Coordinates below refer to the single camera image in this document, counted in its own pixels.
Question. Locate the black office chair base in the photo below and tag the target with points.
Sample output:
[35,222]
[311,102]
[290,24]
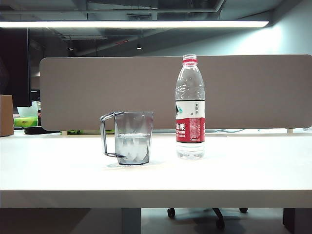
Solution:
[219,217]

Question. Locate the green flat object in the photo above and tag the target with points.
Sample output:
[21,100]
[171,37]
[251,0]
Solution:
[83,131]

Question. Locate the black monitor base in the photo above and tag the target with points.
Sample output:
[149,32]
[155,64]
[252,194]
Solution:
[41,130]

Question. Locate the green tissue box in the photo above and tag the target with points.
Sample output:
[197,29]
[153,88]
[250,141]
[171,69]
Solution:
[25,121]

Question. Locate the white paper tissue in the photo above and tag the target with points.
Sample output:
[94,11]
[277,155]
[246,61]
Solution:
[26,109]

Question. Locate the long ceiling light strip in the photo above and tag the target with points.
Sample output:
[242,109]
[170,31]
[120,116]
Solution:
[97,24]

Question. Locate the brown cardboard box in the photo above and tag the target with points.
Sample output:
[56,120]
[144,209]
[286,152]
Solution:
[6,114]

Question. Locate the dark table leg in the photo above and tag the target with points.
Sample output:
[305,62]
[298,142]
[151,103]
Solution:
[297,220]

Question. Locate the brown desk divider panel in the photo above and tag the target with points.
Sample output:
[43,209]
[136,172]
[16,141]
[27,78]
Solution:
[97,85]

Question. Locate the red soda can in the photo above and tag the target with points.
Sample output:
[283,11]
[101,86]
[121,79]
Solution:
[39,118]

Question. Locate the mineral water bottle red label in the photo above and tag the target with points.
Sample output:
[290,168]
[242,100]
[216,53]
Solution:
[190,107]

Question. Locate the black monitor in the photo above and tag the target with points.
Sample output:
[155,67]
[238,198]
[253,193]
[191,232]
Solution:
[14,68]

